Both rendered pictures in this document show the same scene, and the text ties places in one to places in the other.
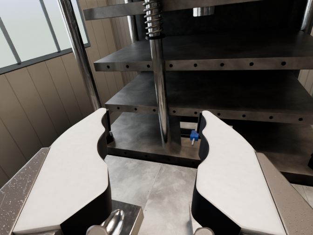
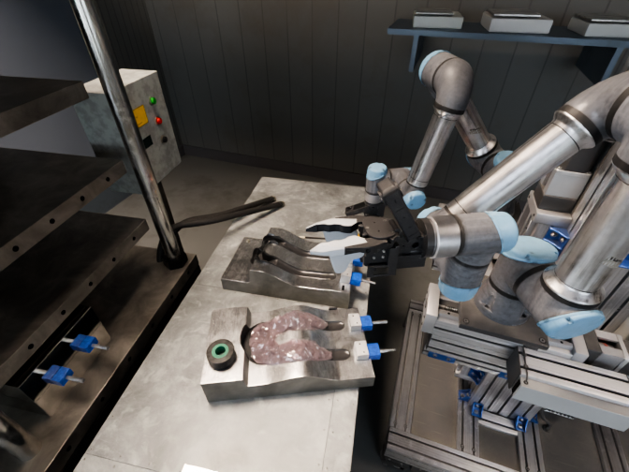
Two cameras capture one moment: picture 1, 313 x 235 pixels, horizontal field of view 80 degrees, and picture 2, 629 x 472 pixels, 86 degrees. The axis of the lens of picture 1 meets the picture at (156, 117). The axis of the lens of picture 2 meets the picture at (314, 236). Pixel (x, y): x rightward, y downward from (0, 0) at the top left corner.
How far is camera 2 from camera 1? 0.57 m
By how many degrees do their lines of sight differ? 78
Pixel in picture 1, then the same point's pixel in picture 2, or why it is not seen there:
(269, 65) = (71, 208)
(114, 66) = not seen: outside the picture
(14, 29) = not seen: outside the picture
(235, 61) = (31, 230)
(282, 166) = (162, 289)
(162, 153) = (50, 458)
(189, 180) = (145, 400)
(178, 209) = (191, 417)
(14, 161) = not seen: outside the picture
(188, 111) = (17, 358)
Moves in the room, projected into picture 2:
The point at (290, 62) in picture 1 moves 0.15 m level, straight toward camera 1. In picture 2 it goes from (87, 193) to (121, 205)
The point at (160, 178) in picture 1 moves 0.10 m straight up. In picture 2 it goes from (122, 452) to (108, 437)
